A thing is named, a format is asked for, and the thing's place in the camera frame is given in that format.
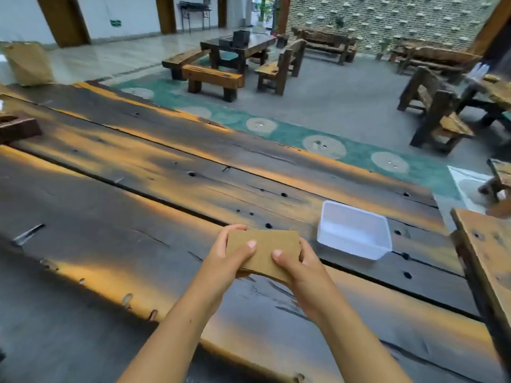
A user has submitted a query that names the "person's left hand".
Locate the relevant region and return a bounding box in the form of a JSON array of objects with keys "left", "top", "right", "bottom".
[{"left": 195, "top": 224, "right": 258, "bottom": 311}]

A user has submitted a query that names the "person's right hand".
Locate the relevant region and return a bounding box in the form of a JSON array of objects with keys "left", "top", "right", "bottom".
[{"left": 272, "top": 237, "right": 341, "bottom": 324}]

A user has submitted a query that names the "brown paper bag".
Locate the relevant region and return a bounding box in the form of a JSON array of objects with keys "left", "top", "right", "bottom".
[
  {"left": 226, "top": 230, "right": 302, "bottom": 284},
  {"left": 1, "top": 41, "right": 55, "bottom": 87}
]

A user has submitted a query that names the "person's left forearm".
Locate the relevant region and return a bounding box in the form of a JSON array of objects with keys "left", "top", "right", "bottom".
[{"left": 118, "top": 291, "right": 224, "bottom": 383}]

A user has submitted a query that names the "person's right forearm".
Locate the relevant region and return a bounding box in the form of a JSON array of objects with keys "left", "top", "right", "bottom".
[{"left": 315, "top": 303, "right": 413, "bottom": 383}]

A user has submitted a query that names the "white plastic container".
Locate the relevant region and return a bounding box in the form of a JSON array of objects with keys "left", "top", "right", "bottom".
[{"left": 317, "top": 200, "right": 393, "bottom": 261}]

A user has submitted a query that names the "green patterned rug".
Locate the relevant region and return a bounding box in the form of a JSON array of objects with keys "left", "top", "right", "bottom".
[{"left": 113, "top": 76, "right": 464, "bottom": 201}]

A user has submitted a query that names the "light wooden bench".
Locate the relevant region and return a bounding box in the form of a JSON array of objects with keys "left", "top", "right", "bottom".
[{"left": 182, "top": 64, "right": 244, "bottom": 103}]

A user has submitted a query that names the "wooden chair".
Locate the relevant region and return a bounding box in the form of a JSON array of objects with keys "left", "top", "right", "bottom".
[{"left": 255, "top": 39, "right": 307, "bottom": 96}]

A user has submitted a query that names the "wooden side table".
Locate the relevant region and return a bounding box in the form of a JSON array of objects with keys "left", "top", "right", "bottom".
[{"left": 451, "top": 208, "right": 511, "bottom": 371}]

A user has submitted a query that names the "long wooden bench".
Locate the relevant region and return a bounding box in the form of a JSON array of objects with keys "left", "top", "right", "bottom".
[{"left": 162, "top": 48, "right": 211, "bottom": 81}]

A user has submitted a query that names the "dark wooden tea table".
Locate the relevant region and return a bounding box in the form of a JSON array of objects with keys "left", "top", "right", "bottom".
[{"left": 200, "top": 31, "right": 277, "bottom": 74}]

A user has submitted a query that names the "wooden armchair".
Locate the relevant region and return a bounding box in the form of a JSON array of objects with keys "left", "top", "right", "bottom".
[{"left": 398, "top": 66, "right": 475, "bottom": 153}]

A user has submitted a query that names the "wooden sofa bench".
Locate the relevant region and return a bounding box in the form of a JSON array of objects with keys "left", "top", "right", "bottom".
[{"left": 292, "top": 26, "right": 358, "bottom": 66}]

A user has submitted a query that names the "small wooden stool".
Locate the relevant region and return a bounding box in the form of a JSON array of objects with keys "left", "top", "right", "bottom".
[{"left": 477, "top": 159, "right": 511, "bottom": 204}]

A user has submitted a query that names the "potted green plant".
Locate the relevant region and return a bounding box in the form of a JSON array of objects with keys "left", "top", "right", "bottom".
[{"left": 252, "top": 0, "right": 273, "bottom": 35}]

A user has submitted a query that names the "black metal rack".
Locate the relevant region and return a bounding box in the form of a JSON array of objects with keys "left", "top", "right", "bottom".
[{"left": 179, "top": 1, "right": 212, "bottom": 33}]

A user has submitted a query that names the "wooden bench with backrest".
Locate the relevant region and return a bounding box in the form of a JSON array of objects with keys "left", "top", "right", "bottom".
[{"left": 390, "top": 38, "right": 483, "bottom": 85}]

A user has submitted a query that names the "dark wooden block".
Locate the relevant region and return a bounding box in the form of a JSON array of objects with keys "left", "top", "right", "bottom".
[{"left": 0, "top": 112, "right": 43, "bottom": 145}]

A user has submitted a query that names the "wooden table with items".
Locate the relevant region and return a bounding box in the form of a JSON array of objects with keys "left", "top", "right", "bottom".
[{"left": 456, "top": 62, "right": 511, "bottom": 128}]

